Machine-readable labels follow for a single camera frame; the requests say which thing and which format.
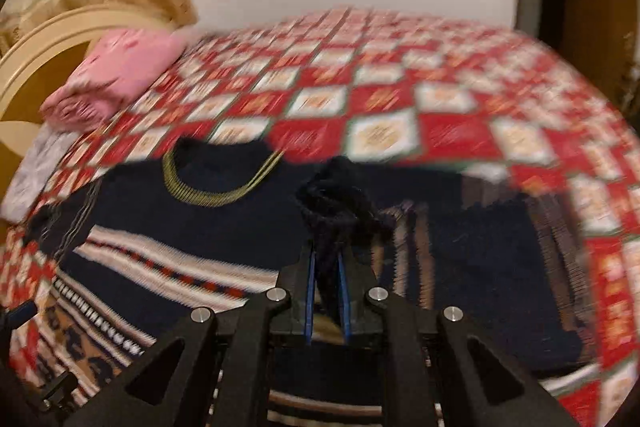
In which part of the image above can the white patterned pillow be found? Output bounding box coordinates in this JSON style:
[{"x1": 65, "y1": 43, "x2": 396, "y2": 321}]
[{"x1": 1, "y1": 124, "x2": 80, "y2": 223}]

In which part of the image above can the red Christmas patchwork bedspread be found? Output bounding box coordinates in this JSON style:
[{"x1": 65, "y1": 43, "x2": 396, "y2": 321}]
[{"x1": 0, "y1": 5, "x2": 640, "y2": 427}]

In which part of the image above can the navy knitted striped sweater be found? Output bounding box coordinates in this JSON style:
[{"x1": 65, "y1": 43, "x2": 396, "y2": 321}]
[{"x1": 25, "y1": 138, "x2": 596, "y2": 400}]

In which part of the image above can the pink folded quilt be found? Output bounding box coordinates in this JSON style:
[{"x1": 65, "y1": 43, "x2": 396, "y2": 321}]
[{"x1": 40, "y1": 28, "x2": 188, "y2": 132}]

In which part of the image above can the cream curved headboard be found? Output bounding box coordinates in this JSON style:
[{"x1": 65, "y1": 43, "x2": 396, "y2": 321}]
[{"x1": 1, "y1": 3, "x2": 177, "y2": 192}]

